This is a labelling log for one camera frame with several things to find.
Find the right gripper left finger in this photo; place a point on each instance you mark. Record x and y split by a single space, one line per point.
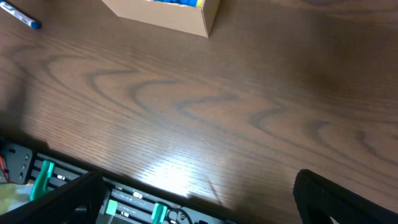
78 201

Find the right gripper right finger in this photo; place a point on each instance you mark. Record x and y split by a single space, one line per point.
320 200

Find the blue and white marker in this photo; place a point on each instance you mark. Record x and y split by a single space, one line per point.
32 23

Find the brown cardboard box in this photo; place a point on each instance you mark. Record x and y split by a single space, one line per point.
195 19

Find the blue plastic case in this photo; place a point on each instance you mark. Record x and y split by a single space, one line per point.
180 2

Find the left green clamp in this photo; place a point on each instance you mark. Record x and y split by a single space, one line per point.
39 188

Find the green clamp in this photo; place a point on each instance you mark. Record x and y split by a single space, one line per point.
159 213
39 188

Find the right green clamp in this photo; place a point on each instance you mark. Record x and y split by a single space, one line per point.
159 213

